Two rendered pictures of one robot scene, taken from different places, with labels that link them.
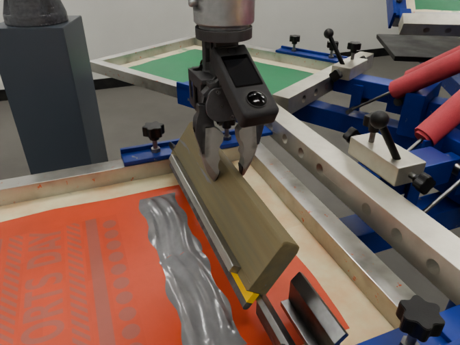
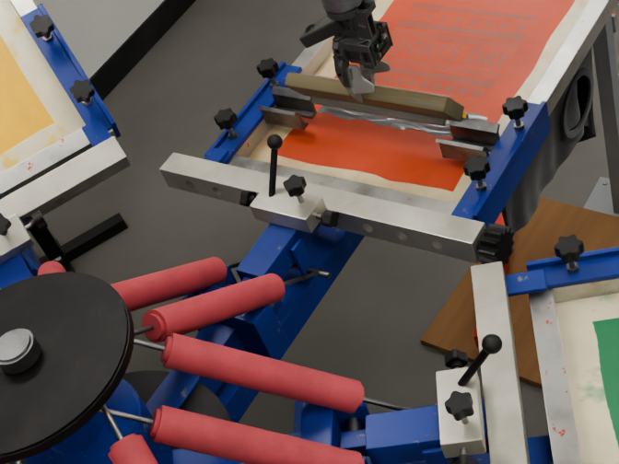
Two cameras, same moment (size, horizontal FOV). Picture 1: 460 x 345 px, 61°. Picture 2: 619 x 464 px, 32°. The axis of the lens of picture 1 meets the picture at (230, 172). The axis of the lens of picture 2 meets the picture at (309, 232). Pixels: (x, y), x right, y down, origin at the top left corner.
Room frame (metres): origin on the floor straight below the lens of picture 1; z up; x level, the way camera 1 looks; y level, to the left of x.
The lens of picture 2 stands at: (1.93, -0.76, 2.32)
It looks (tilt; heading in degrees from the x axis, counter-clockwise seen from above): 43 degrees down; 159
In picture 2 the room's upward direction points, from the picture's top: 22 degrees counter-clockwise
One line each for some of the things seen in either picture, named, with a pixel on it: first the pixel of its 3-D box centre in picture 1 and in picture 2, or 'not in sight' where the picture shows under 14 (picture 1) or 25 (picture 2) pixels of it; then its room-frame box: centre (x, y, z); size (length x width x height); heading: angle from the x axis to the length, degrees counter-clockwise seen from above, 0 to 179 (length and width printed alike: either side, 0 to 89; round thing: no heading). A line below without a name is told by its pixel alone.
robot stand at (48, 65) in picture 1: (82, 208); not in sight; (1.07, 0.50, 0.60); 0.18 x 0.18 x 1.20; 4
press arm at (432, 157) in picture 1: (403, 172); (279, 247); (0.61, -0.32, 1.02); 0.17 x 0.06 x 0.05; 111
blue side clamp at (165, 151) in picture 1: (192, 155); (503, 168); (0.76, 0.08, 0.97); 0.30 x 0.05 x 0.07; 111
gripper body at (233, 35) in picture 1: (222, 72); (356, 30); (0.51, 0.01, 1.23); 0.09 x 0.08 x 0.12; 21
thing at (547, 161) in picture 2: not in sight; (535, 134); (0.56, 0.32, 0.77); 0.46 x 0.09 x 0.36; 111
